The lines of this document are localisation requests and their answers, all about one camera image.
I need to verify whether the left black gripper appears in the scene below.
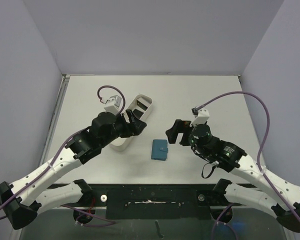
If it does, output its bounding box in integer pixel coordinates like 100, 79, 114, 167
100, 109, 146, 147

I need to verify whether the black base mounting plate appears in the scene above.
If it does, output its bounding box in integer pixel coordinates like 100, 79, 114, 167
72, 184, 229, 220

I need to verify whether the right black loop cable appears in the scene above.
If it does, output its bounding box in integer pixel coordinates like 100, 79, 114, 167
201, 161, 217, 179

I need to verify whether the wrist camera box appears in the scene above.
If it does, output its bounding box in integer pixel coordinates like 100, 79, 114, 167
190, 108, 210, 127
104, 95, 122, 115

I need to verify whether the white oblong plastic tray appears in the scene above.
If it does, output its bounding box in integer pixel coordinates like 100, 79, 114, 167
109, 93, 154, 152

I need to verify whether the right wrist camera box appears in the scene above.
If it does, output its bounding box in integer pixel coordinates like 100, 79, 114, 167
190, 108, 210, 127

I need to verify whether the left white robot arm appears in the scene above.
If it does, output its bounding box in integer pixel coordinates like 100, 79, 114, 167
0, 109, 147, 230

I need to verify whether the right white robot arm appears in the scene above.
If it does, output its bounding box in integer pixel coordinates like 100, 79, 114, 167
165, 119, 300, 233

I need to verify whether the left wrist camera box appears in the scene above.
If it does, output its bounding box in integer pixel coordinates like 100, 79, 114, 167
104, 95, 122, 115

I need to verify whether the blue card holder wallet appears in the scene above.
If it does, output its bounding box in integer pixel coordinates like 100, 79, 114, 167
151, 139, 168, 161

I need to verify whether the aluminium frame rail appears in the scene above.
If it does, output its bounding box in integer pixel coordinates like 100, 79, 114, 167
38, 74, 71, 167

